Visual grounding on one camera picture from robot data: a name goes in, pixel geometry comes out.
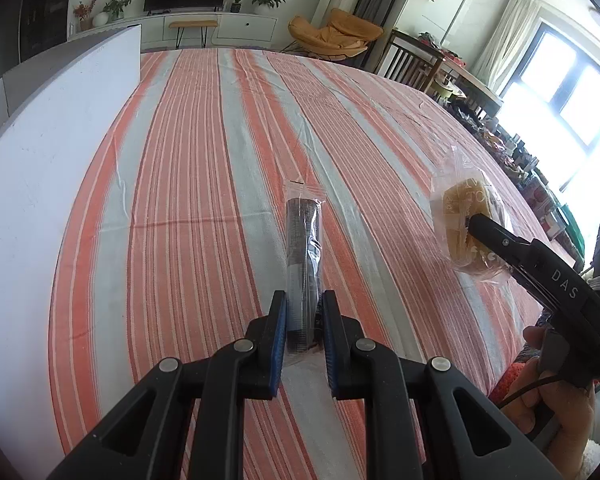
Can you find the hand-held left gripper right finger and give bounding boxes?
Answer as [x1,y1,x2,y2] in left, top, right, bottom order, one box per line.
[321,290,561,480]

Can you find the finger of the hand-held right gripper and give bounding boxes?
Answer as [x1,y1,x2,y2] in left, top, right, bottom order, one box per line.
[510,266,548,306]
[467,214,533,273]

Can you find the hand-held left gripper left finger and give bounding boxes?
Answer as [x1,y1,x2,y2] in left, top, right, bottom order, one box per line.
[45,290,287,480]

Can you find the clear bread packet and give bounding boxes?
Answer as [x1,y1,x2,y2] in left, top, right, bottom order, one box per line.
[428,146,516,288]

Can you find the dark wafer packet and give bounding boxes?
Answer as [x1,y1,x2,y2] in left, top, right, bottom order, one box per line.
[283,180,327,368]

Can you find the white cardboard box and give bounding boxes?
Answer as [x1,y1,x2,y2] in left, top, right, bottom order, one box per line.
[0,24,143,461]

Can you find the person's right forearm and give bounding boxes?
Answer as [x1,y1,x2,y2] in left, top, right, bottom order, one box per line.
[532,432,588,480]

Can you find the person's right hand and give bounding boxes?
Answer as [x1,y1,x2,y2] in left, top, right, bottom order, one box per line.
[500,325,597,443]

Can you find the pile of packaged goods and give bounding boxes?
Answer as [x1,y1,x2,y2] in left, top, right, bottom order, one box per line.
[450,100,588,268]

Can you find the green pot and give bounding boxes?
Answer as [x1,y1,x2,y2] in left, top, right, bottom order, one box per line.
[435,82,463,103]

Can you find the wooden dining table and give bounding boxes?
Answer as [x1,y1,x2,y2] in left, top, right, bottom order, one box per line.
[390,30,503,116]

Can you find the window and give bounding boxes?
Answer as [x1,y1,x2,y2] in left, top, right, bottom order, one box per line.
[500,20,600,201]

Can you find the wooden dining chair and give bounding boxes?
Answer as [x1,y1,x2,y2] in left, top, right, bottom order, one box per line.
[377,29,446,93]

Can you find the orange striped tablecloth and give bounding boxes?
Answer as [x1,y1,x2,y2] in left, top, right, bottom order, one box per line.
[50,47,576,480]

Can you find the white curtain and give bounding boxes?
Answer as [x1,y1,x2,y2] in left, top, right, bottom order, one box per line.
[472,0,543,96]

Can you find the orange rocking chair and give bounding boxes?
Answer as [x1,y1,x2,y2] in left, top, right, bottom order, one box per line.
[280,7,383,61]

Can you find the white television cabinet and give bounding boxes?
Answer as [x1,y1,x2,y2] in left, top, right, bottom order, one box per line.
[70,10,280,51]

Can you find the wooden bench stool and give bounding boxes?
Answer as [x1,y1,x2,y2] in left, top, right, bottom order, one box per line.
[168,20,218,50]

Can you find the plant in round white vase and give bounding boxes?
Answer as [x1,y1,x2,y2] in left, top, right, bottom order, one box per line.
[92,0,135,26]

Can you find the red flowers in vase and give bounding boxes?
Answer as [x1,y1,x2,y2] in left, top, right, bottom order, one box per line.
[72,0,98,31]

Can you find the black glass cabinet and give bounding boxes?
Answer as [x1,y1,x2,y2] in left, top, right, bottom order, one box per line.
[17,0,76,63]

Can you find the black cable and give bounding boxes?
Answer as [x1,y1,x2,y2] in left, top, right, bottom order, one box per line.
[497,372,556,408]

